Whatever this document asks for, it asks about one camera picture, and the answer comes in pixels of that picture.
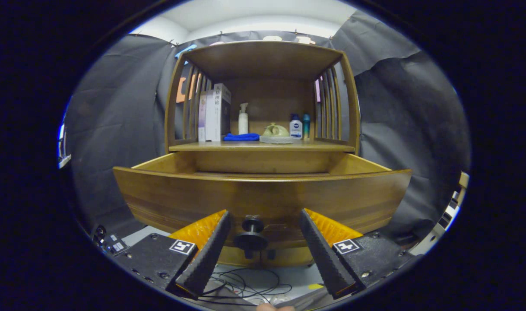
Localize person's grey clothing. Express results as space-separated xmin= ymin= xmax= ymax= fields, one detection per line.
xmin=190 ymin=279 xmax=333 ymax=311

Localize thin purple book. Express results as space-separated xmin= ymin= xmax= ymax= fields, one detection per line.
xmin=198 ymin=91 xmax=207 ymax=142

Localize white stand frame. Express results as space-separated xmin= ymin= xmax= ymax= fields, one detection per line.
xmin=412 ymin=171 xmax=470 ymax=255

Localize black backdrop cloth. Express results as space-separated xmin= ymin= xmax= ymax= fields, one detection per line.
xmin=67 ymin=11 xmax=471 ymax=242

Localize wooden cabinet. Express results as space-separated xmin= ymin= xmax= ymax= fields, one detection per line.
xmin=165 ymin=41 xmax=361 ymax=267

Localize black control box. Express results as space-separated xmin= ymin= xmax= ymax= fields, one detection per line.
xmin=92 ymin=225 xmax=130 ymax=255

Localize wooden countertop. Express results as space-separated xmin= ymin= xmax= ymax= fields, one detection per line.
xmin=169 ymin=139 xmax=355 ymax=152

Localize wooden drawer with black knob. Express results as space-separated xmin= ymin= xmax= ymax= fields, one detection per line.
xmin=113 ymin=152 xmax=412 ymax=260

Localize pale green ceramic ornament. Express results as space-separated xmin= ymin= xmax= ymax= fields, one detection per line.
xmin=259 ymin=123 xmax=294 ymax=144

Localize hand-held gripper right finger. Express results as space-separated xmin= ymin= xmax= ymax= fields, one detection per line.
xmin=299 ymin=209 xmax=415 ymax=299

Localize white boxed book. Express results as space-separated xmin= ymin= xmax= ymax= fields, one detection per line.
xmin=205 ymin=83 xmax=231 ymax=142

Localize white lotion bottle blue cap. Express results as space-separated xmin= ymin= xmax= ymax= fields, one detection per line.
xmin=289 ymin=114 xmax=303 ymax=140

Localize black floor cables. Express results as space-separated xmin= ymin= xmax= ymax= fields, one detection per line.
xmin=200 ymin=268 xmax=294 ymax=305

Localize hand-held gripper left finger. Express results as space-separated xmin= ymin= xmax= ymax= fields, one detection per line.
xmin=112 ymin=210 xmax=232 ymax=299

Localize white spray bottle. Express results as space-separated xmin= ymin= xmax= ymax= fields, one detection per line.
xmin=238 ymin=102 xmax=249 ymax=135

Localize blue folded cloth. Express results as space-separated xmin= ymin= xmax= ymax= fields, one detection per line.
xmin=223 ymin=133 xmax=260 ymax=142

